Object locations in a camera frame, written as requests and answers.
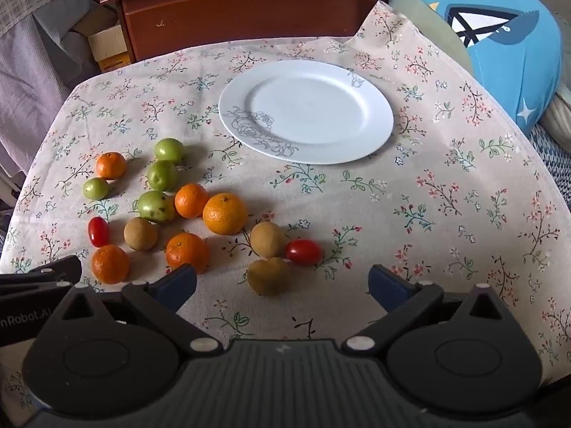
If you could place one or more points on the large orange tangerine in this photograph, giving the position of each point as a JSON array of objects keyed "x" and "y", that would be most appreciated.
[{"x": 225, "y": 214}]

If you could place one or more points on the cardboard box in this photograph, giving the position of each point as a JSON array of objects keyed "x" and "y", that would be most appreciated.
[{"x": 109, "y": 47}]

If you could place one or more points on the large green plum with spots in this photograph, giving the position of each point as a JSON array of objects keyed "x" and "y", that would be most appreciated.
[{"x": 156, "y": 206}]

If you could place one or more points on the olive green cushion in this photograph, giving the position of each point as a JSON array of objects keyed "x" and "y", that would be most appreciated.
[{"x": 428, "y": 31}]

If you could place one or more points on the small orange tangerine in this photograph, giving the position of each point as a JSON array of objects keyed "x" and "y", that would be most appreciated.
[{"x": 111, "y": 165}]

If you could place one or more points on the floral tablecloth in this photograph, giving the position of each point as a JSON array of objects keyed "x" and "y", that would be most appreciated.
[{"x": 446, "y": 232}]

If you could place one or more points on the brown kiwi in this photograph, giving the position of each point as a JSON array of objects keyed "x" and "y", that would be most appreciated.
[
  {"x": 269, "y": 276},
  {"x": 266, "y": 239},
  {"x": 140, "y": 234}
]

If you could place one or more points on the small green plum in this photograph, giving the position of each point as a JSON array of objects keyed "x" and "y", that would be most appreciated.
[{"x": 95, "y": 188}]

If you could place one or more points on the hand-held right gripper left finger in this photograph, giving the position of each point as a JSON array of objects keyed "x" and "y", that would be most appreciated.
[{"x": 177, "y": 285}]

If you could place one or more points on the brown wooden cabinet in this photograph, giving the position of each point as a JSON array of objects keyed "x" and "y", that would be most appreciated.
[{"x": 250, "y": 13}]

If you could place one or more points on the red cherry tomato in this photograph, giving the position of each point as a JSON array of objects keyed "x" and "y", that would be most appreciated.
[
  {"x": 304, "y": 252},
  {"x": 98, "y": 231}
]

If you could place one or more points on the houndstooth cloth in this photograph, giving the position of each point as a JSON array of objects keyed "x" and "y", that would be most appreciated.
[{"x": 555, "y": 165}]

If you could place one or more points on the blue printed pillow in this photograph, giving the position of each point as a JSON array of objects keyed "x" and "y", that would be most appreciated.
[{"x": 504, "y": 40}]

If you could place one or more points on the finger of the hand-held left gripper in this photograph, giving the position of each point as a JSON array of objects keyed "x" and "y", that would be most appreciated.
[
  {"x": 31, "y": 289},
  {"x": 53, "y": 269}
]

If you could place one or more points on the grey checked cloth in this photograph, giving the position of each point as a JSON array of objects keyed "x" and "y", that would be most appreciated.
[{"x": 40, "y": 62}]

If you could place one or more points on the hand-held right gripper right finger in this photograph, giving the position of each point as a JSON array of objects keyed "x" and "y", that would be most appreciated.
[{"x": 389, "y": 289}]

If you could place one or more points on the white plate with flower print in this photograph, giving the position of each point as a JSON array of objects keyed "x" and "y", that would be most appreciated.
[{"x": 312, "y": 111}]

